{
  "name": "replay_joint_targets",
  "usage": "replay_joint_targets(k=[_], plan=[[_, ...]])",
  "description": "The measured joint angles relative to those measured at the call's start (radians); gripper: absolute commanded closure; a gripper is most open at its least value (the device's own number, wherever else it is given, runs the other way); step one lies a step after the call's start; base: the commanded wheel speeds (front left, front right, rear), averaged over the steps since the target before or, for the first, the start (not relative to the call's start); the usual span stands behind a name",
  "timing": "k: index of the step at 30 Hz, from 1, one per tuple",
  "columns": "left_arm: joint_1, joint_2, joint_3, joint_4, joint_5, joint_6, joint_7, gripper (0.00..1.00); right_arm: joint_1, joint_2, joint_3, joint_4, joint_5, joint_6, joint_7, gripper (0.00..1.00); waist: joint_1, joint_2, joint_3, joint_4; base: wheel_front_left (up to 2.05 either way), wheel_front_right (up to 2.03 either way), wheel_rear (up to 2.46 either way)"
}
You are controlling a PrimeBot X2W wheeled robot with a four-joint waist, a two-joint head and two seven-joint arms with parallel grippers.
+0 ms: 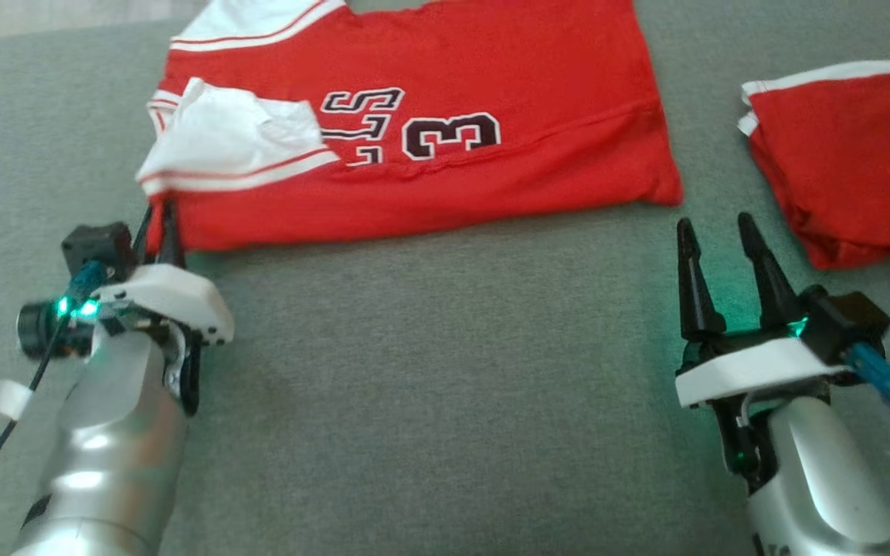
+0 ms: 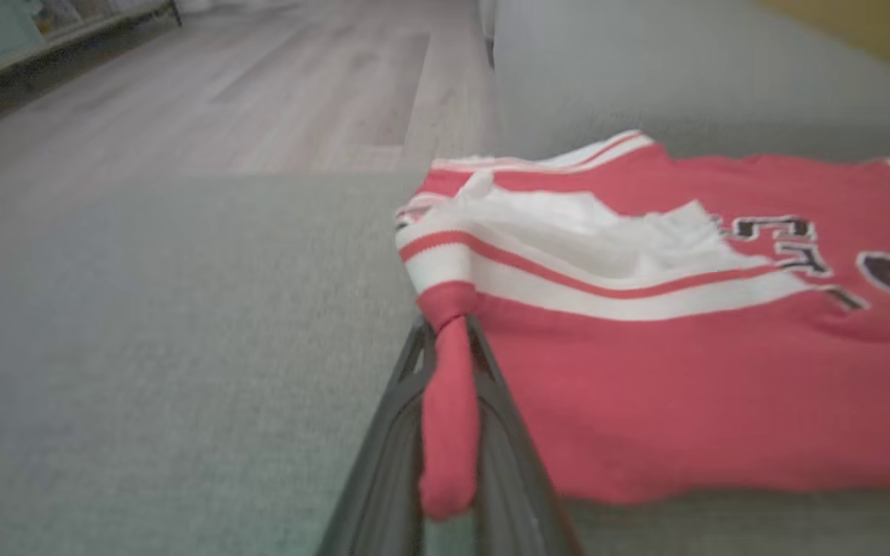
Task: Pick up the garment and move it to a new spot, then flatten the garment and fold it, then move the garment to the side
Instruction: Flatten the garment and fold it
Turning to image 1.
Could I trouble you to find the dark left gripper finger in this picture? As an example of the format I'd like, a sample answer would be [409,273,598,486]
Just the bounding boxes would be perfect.
[134,202,158,257]
[156,198,186,270]

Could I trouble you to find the white cable label tag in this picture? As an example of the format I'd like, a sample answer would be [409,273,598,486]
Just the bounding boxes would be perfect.
[0,379,33,422]

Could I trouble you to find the red white numbered jersey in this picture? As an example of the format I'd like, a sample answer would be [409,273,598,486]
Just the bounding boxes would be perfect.
[134,0,684,254]

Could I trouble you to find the black cable teal connector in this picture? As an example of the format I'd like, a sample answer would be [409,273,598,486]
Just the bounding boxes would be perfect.
[0,261,111,520]

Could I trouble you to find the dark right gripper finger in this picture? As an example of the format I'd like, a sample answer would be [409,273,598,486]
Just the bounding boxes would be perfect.
[736,212,807,331]
[675,217,728,342]

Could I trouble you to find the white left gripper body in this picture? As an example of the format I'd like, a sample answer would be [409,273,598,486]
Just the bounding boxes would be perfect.
[16,264,235,360]

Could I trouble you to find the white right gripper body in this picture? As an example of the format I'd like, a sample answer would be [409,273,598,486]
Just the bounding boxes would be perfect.
[673,328,857,410]

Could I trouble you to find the red shorts white hem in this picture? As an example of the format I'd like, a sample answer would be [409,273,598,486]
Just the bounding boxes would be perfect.
[737,59,890,271]

